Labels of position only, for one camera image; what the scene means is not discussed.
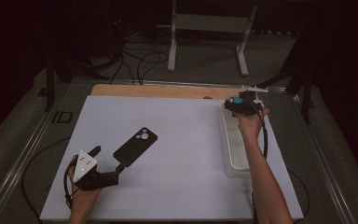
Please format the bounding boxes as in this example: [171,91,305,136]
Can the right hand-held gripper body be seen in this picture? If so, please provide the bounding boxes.
[224,85,269,117]

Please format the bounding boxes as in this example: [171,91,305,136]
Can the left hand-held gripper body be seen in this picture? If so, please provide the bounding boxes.
[72,150,120,192]

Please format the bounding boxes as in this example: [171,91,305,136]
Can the black phone case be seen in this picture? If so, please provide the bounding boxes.
[113,126,158,168]

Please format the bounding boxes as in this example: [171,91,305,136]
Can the white plastic bin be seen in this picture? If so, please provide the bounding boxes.
[218,102,262,179]

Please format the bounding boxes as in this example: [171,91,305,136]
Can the person's right hand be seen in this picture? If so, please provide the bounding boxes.
[234,105,271,142]

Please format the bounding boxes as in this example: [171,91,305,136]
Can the person's left hand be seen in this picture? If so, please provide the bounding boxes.
[67,156,103,213]

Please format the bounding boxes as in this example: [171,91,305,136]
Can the black stand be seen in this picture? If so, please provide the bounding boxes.
[44,49,110,112]
[251,31,317,125]

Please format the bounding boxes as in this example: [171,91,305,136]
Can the white table cover sheet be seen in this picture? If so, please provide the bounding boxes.
[39,94,305,222]

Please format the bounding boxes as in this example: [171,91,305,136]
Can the white metal stand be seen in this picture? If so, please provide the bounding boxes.
[157,0,259,77]

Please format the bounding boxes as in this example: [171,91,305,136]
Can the right hand-held gripper cable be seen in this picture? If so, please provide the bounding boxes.
[251,102,310,224]

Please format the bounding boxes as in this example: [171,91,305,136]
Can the hand-held gripper cable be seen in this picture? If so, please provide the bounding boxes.
[251,102,310,224]
[21,136,78,224]

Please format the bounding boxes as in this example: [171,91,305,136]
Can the left hand-held gripper cable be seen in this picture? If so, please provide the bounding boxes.
[21,136,78,224]

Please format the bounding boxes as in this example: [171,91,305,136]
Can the metal frame rail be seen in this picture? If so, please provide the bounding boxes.
[291,92,358,224]
[71,78,287,93]
[0,82,73,224]

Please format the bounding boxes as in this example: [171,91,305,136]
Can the black floor cables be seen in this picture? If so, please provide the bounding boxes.
[108,31,170,86]

